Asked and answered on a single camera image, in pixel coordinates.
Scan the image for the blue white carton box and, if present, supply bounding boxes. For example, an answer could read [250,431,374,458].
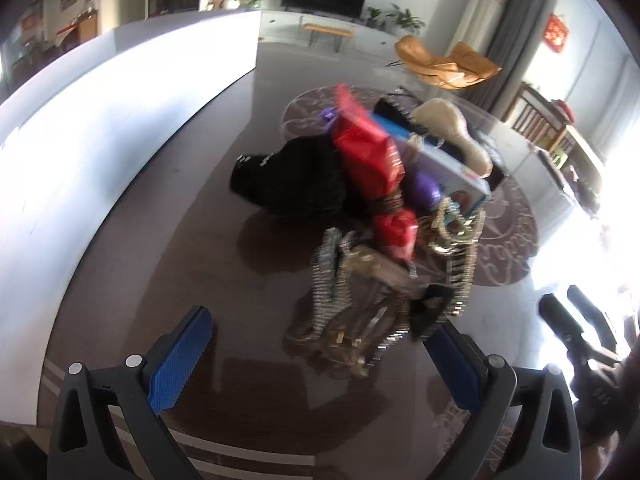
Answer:
[371,114,490,216]

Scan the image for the purple snack packet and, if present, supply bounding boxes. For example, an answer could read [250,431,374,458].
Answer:
[402,169,442,212]

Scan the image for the wooden chair at right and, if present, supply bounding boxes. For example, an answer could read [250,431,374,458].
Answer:
[502,82,570,152]

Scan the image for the white storage box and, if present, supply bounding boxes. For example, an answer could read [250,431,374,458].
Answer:
[1,10,262,425]

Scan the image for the cream knit glove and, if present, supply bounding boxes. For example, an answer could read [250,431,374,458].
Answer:
[411,98,492,178]

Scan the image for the red snack packet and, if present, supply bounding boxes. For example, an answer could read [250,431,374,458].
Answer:
[330,84,405,200]

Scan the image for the black knit hat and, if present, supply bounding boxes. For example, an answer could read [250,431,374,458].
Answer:
[229,134,371,228]

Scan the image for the orange lounge chair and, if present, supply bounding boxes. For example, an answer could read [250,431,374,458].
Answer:
[394,35,501,90]

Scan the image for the white floor air conditioner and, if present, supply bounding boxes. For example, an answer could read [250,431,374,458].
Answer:
[449,0,508,54]

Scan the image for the grey curtain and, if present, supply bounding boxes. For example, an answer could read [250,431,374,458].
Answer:
[463,0,556,118]

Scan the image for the white tv console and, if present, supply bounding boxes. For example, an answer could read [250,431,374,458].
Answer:
[260,10,397,61]

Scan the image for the green plants right of tv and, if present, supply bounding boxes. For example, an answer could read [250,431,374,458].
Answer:
[366,3,425,35]

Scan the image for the wooden bench black legs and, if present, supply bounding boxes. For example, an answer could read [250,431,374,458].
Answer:
[303,23,354,53]

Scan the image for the red wall decoration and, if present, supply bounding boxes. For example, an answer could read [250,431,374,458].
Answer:
[542,14,570,53]

